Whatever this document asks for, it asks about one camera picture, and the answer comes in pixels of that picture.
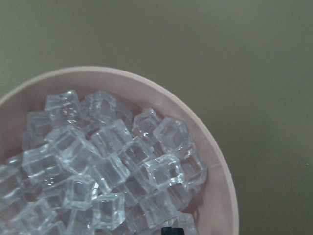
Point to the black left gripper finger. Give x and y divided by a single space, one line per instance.
171 231

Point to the pile of clear ice cubes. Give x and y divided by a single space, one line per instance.
93 167

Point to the pink bowl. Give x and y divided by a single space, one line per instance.
215 210

